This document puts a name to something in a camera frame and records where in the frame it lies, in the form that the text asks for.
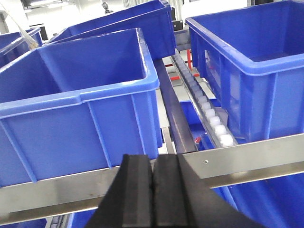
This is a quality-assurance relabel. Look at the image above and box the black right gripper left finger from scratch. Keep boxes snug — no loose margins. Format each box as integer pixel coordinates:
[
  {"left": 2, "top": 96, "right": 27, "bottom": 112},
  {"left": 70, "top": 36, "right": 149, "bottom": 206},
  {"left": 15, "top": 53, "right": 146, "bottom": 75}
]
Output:
[{"left": 85, "top": 154, "right": 153, "bottom": 228}]

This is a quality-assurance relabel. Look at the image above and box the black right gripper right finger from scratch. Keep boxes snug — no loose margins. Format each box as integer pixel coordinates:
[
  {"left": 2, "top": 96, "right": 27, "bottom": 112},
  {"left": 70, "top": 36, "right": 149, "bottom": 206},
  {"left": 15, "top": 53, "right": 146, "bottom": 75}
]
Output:
[{"left": 153, "top": 154, "right": 261, "bottom": 228}]

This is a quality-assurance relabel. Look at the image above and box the white roller conveyor track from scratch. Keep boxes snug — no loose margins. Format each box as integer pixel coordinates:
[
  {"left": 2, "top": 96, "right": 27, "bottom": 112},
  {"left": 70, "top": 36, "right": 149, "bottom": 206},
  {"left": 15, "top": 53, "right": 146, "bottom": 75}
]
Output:
[{"left": 171, "top": 50, "right": 238, "bottom": 148}]

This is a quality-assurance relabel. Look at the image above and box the upper blue bin left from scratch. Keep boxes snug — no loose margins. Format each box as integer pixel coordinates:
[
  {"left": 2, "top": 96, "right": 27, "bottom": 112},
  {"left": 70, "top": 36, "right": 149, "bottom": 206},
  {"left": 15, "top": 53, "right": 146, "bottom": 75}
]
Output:
[{"left": 0, "top": 28, "right": 162, "bottom": 187}]

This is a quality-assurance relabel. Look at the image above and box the upper blue bin right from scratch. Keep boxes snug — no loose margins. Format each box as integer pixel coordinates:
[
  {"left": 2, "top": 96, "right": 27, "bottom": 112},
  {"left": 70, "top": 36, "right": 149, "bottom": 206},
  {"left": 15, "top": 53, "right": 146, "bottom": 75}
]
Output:
[{"left": 186, "top": 0, "right": 304, "bottom": 142}]

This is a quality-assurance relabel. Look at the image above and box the far blue bin tilted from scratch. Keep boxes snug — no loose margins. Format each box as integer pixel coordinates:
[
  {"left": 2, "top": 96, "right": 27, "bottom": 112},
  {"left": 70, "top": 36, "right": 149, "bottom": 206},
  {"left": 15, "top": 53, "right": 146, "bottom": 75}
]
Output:
[{"left": 46, "top": 0, "right": 178, "bottom": 61}]

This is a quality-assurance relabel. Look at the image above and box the stainless steel shelf rail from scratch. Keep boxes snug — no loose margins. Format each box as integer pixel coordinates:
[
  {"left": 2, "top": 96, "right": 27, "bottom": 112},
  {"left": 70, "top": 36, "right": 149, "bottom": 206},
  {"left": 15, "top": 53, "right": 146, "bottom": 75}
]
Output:
[{"left": 0, "top": 134, "right": 304, "bottom": 227}]

